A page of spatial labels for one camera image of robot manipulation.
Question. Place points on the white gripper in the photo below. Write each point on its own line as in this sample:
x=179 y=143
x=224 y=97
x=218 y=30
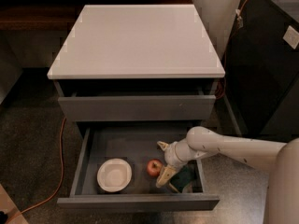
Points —
x=171 y=155

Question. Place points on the red apple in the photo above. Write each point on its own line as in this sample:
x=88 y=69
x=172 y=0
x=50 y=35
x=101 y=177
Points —
x=154 y=167

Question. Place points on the grey drawer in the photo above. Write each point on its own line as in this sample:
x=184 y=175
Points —
x=136 y=143
x=137 y=107

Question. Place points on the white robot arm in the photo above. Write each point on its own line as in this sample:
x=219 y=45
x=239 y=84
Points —
x=279 y=160

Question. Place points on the grey top drawer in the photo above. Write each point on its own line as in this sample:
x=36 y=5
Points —
x=137 y=107

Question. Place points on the grey drawer cabinet white top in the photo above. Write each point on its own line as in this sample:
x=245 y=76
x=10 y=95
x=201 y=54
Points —
x=141 y=49

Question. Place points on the green yellow sponge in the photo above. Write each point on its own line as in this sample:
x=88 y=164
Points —
x=183 y=180

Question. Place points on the white ceramic bowl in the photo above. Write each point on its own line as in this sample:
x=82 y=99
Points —
x=114 y=175

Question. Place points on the dark wooden shelf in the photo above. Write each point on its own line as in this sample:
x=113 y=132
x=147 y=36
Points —
x=57 y=15

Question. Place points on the white wall outlet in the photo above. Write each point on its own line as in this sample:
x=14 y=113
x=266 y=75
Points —
x=291 y=37

